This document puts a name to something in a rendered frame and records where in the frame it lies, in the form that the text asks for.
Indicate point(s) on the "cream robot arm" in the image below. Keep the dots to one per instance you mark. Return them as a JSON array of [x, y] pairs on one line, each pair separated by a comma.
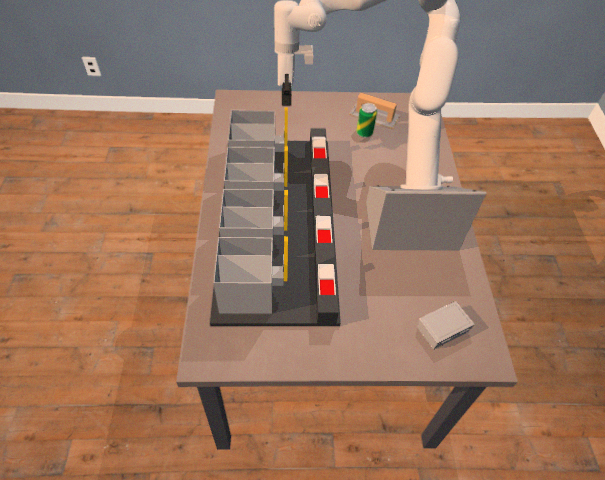
[[434, 83]]

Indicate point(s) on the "green and yellow drink can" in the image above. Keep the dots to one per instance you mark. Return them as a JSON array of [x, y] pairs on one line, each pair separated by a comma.
[[366, 120]]

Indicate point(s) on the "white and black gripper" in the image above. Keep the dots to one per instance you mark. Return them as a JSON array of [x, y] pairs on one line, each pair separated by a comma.
[[286, 67]]

